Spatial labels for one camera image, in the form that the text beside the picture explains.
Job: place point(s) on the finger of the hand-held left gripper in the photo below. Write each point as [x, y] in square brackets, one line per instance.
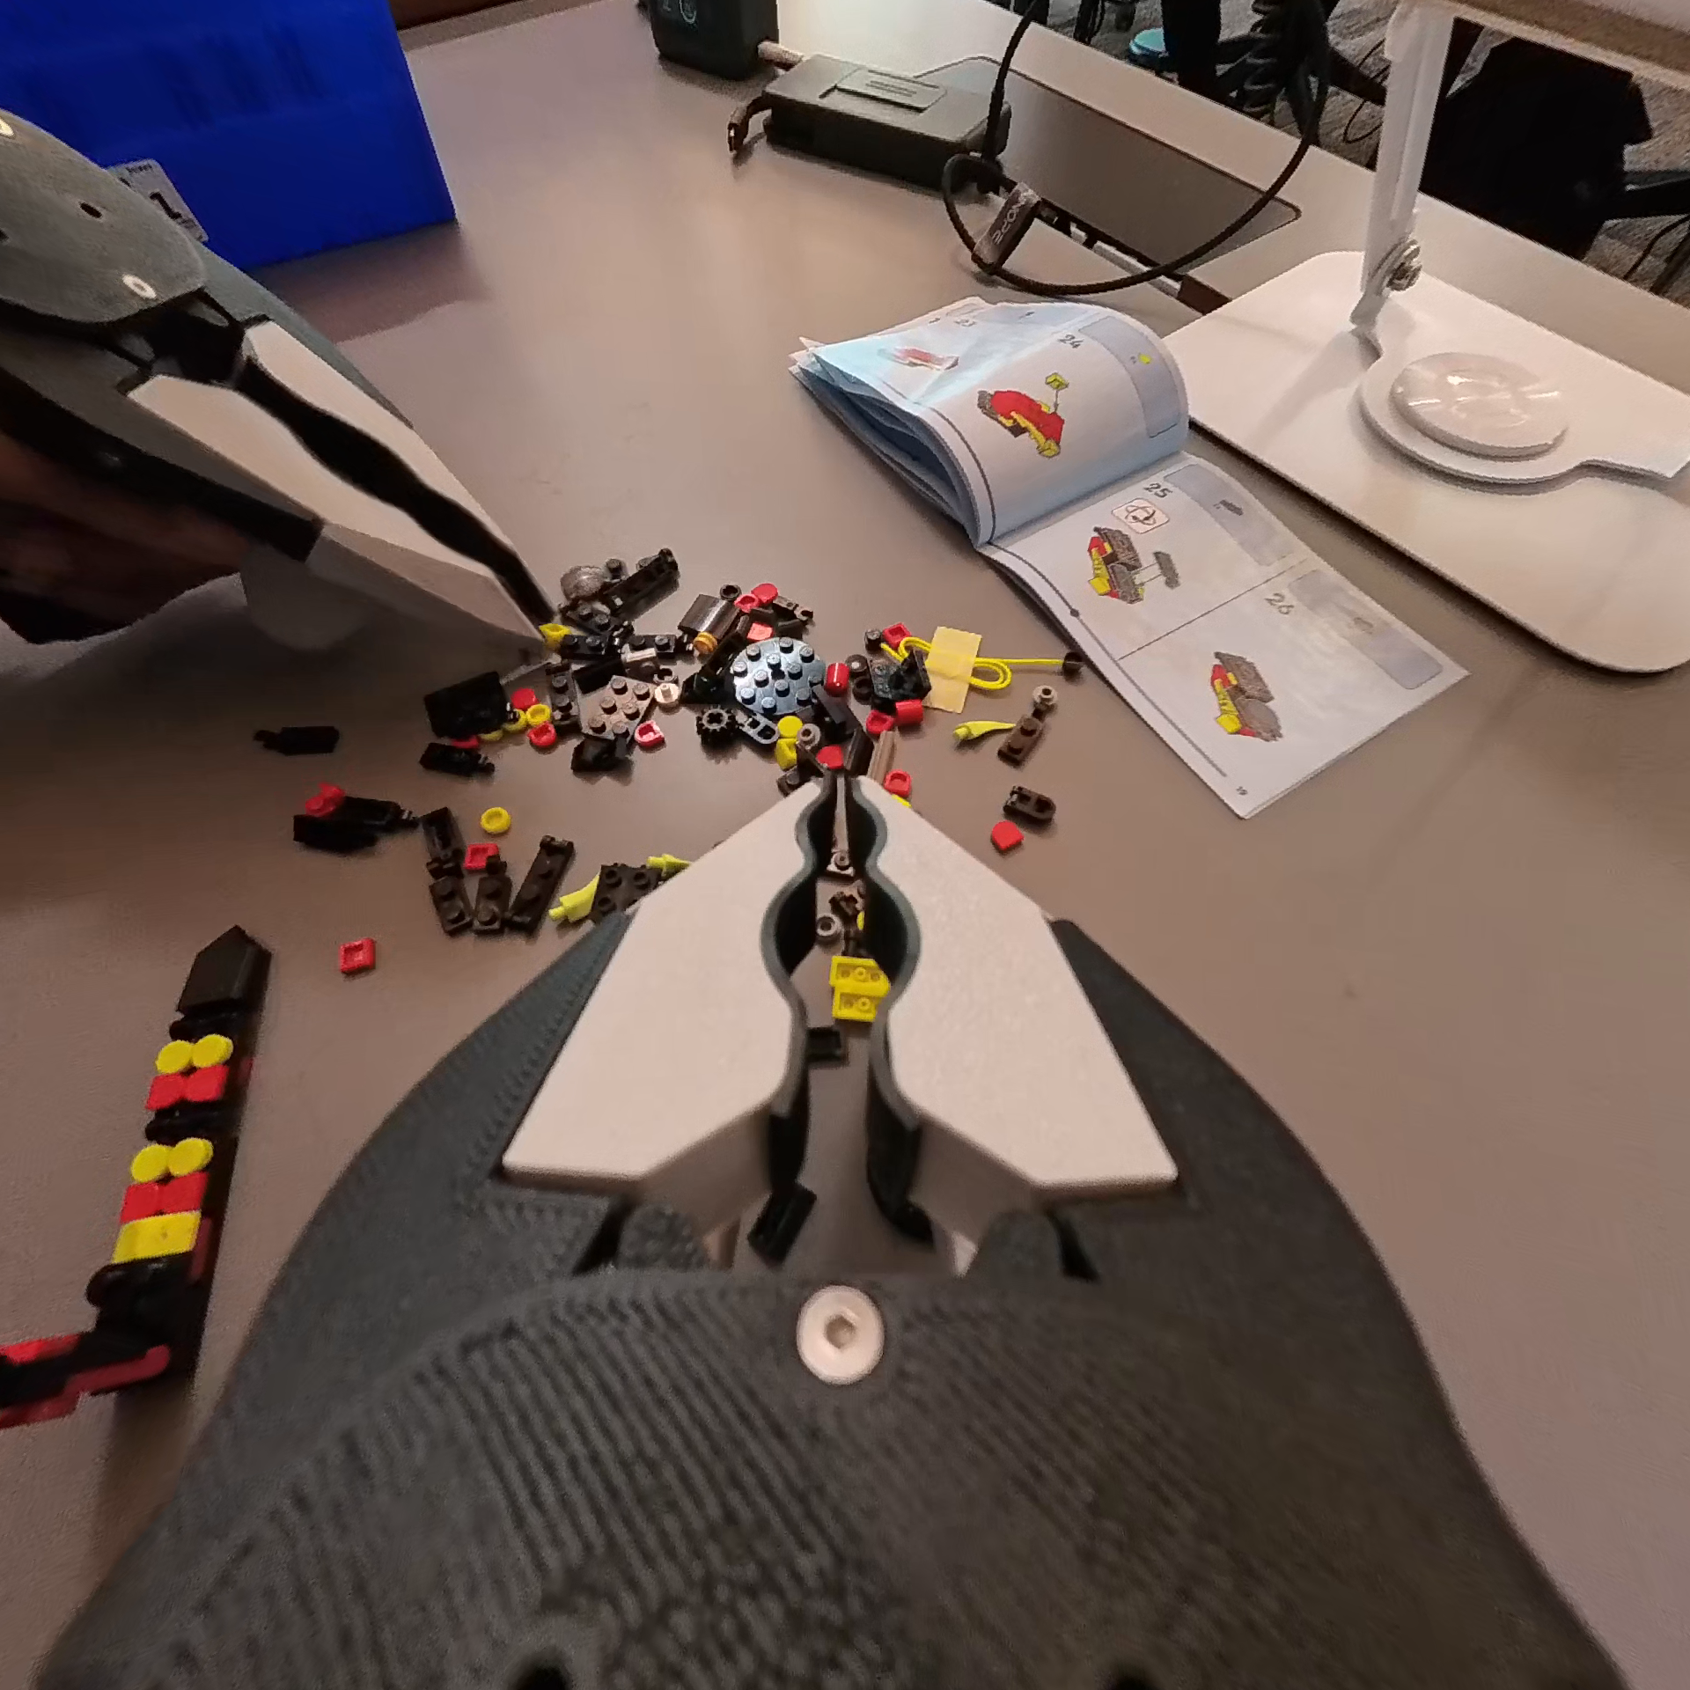
[383, 422]
[371, 541]

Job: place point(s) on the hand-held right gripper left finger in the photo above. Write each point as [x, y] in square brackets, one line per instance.
[660, 1056]

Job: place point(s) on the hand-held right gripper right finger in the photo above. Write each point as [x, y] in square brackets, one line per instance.
[1030, 1056]

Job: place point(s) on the pile of lego pieces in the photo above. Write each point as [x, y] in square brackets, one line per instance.
[615, 712]

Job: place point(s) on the round dark blue lego plate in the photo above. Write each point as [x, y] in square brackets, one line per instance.
[780, 680]

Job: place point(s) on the long black lego assembly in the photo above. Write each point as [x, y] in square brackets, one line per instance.
[171, 1148]

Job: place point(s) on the lego instruction booklet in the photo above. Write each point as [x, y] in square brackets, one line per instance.
[1123, 435]

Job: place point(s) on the person's left hand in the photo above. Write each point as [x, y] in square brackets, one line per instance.
[94, 568]

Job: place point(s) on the blue plastic bin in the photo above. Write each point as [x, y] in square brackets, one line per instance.
[264, 104]

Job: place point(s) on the black battery device with display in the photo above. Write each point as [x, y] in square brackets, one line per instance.
[707, 29]

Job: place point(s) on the flat black adapter box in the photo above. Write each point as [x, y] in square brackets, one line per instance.
[883, 112]

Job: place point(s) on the white lamp stand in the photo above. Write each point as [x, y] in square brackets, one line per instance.
[1453, 527]

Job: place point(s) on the dark desk hatch cover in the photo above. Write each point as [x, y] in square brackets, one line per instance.
[1161, 171]

